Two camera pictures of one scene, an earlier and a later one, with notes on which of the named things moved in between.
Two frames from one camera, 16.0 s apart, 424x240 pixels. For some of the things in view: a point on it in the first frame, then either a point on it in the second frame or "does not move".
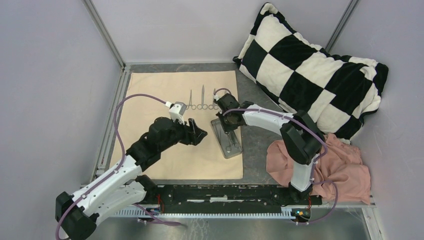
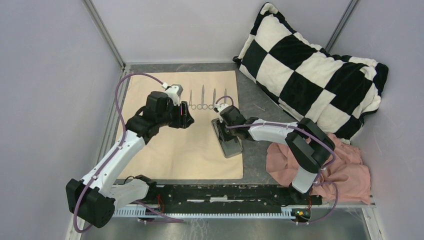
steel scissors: x=211 y=106 does not move
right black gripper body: x=228 y=125 → x=227 y=134
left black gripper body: x=181 y=135 → x=173 y=116
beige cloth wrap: x=197 y=90 does not move
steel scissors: x=203 y=106 does not move
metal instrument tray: x=228 y=142 does not move
